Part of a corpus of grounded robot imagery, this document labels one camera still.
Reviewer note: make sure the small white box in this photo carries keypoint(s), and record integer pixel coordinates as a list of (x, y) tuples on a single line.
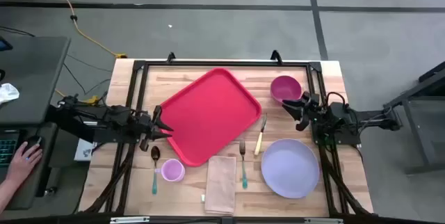
[(83, 151)]

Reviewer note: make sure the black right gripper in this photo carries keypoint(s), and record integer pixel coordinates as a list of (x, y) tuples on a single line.
[(311, 109)]

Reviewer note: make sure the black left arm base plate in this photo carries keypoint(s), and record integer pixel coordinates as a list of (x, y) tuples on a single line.
[(114, 138)]

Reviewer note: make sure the backlit computer keyboard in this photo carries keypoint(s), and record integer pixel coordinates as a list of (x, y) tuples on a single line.
[(7, 147)]

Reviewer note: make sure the black metal cart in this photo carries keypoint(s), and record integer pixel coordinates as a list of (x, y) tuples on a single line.
[(417, 91)]

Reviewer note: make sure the red plastic tray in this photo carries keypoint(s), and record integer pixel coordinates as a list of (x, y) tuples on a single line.
[(208, 112)]

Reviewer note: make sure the magenta plastic bowl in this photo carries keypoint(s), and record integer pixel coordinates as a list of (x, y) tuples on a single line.
[(283, 88)]

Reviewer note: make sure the black aluminium table frame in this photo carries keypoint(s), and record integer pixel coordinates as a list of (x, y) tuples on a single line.
[(226, 63)]

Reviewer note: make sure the black computer mouse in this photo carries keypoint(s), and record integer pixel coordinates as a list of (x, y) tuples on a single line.
[(34, 140)]

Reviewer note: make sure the silver metal bracket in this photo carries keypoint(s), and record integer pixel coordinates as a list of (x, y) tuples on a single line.
[(128, 220), (323, 221)]

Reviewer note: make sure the pink plastic mug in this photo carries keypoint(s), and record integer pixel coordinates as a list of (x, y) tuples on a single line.
[(172, 170)]

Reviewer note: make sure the person's forearm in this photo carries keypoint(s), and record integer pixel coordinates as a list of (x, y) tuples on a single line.
[(5, 192)]

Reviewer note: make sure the small dark tablet screen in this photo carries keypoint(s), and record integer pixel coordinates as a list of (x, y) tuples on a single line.
[(4, 45)]

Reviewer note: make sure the small white table tag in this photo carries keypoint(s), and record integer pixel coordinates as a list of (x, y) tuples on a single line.
[(203, 198)]

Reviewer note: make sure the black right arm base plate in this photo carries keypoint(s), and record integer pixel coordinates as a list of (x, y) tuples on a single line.
[(351, 137)]

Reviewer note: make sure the black computer desk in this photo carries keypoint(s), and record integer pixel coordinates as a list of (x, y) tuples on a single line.
[(34, 78)]

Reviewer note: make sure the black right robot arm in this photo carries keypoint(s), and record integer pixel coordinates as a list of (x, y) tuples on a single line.
[(339, 111)]

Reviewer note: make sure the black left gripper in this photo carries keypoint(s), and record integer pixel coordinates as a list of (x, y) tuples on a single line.
[(144, 126)]

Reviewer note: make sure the lavender plastic plate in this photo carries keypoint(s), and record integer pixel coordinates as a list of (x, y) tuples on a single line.
[(290, 168)]

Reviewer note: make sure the beige cloth napkin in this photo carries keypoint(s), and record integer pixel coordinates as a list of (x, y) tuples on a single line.
[(220, 185)]

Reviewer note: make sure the person's hand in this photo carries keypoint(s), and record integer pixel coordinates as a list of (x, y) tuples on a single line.
[(22, 163)]

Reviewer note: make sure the small black caster wheel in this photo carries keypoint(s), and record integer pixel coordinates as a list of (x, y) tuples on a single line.
[(51, 191)]

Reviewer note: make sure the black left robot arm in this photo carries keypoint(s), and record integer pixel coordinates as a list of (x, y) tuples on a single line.
[(114, 116)]

